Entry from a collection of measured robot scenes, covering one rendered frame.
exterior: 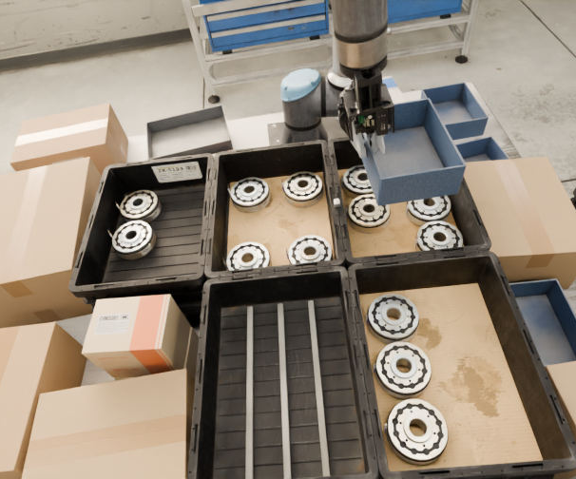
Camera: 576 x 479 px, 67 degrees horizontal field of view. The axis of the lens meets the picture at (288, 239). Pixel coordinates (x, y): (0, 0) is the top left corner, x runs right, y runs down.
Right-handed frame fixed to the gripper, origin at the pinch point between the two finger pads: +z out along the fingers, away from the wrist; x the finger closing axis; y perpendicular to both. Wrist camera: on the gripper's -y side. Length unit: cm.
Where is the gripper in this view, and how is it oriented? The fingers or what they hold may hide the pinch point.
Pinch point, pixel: (367, 148)
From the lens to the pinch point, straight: 85.4
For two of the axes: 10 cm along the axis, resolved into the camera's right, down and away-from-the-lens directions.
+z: 2.0, 5.9, 7.8
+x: 9.8, -1.9, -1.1
